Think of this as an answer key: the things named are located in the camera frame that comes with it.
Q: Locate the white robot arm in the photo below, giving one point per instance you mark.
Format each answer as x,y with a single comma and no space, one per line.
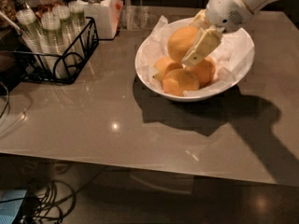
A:
255,6

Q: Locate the white lidded jar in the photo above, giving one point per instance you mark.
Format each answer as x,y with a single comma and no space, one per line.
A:
106,14

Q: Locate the white paper bowl liner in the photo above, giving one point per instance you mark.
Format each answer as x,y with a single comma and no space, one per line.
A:
230,56

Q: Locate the blue grey box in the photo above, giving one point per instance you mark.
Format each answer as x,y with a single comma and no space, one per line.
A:
10,204

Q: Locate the white ceramic bowl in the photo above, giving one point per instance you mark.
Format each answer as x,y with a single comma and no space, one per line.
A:
243,62

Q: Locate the clear plastic cup stack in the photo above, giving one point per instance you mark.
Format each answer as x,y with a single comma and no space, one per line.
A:
33,34
63,13
52,43
79,22

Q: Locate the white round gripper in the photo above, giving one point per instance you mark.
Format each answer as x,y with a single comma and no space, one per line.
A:
226,10

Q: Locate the black wire basket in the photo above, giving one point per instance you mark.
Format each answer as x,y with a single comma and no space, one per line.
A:
33,72

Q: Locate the orange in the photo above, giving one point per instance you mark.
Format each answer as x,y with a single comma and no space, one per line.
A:
177,81
163,66
180,42
205,71

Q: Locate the clear acrylic holder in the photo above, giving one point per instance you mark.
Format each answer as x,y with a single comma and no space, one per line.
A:
135,18

